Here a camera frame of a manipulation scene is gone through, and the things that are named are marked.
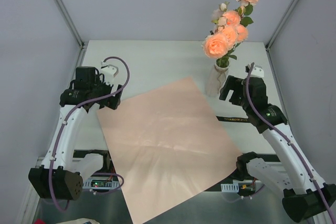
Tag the black ribbon gold lettering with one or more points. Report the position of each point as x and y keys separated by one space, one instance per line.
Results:
x=232 y=119

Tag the aluminium frame post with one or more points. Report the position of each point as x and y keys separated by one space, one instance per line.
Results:
x=70 y=23
x=291 y=7

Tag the white ribbed vase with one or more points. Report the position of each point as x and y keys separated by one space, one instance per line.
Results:
x=216 y=80

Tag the right aluminium frame post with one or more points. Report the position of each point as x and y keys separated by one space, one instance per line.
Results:
x=291 y=7

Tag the right white cable duct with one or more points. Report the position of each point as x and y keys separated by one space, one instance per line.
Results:
x=230 y=188

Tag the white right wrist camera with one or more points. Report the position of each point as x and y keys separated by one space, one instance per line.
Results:
x=255 y=71

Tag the left aluminium frame post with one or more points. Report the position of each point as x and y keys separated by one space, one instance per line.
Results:
x=70 y=23

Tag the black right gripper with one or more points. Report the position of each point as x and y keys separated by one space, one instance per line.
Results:
x=233 y=91

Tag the white cable duct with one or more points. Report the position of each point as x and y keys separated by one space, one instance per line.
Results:
x=100 y=184
x=230 y=188

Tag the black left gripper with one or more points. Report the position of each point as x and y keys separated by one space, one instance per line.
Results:
x=113 y=98

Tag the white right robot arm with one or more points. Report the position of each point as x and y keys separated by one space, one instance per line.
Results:
x=303 y=192

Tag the red object bottom edge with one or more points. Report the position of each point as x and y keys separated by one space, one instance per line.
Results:
x=39 y=221

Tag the pink wrapping paper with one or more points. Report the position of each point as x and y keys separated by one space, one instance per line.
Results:
x=168 y=145

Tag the pink flower stem pale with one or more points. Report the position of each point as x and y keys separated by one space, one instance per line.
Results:
x=217 y=14

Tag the left white cable duct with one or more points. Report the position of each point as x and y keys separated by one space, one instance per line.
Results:
x=100 y=184

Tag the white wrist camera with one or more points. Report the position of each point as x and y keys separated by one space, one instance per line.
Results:
x=255 y=71
x=109 y=72

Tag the beige cloth bottom edge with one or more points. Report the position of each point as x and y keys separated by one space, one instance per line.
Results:
x=80 y=221

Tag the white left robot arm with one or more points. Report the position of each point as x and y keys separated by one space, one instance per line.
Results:
x=59 y=176

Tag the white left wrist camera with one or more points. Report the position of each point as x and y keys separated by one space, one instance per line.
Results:
x=109 y=72

